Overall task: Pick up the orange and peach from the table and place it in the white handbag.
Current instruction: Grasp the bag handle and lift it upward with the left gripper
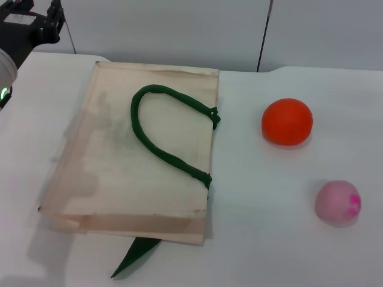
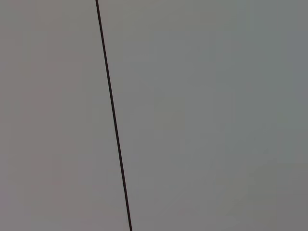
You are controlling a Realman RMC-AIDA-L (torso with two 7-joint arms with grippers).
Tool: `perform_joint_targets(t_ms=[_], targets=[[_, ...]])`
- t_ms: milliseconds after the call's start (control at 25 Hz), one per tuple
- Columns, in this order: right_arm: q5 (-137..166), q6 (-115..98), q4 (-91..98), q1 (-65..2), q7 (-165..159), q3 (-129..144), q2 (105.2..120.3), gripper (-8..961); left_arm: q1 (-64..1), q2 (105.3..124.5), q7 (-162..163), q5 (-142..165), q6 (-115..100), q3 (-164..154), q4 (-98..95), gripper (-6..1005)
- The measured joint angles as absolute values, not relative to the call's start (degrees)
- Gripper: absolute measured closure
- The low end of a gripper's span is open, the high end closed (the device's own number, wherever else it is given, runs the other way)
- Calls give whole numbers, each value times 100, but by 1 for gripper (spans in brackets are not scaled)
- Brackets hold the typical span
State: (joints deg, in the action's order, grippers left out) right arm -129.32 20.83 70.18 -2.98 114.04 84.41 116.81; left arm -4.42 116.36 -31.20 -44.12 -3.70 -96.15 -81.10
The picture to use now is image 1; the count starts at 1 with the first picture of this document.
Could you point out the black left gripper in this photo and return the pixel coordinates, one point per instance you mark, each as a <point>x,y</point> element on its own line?
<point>18,39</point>

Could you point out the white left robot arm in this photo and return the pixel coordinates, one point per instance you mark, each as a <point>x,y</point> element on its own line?
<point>4,74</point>

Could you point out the orange fruit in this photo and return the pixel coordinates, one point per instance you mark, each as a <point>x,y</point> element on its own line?
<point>287,122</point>

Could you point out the pink peach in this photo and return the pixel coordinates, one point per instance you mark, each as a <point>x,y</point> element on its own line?
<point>336,204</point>

